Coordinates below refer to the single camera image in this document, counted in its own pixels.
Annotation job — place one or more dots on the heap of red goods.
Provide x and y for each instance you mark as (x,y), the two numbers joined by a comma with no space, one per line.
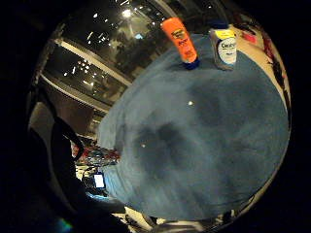
(98,156)

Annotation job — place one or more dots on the lit screen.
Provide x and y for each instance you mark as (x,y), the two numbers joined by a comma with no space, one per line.
(99,181)

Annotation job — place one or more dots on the blue cloth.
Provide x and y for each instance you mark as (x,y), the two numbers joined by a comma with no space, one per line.
(207,139)

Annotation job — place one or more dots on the orange bottle with blue cap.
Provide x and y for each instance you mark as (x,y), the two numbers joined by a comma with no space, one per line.
(181,40)

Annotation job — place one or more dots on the white bottle with blue cap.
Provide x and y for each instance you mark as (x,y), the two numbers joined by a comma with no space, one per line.
(224,47)

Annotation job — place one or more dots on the red packet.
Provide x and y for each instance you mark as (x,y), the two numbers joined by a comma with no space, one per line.
(248,37)

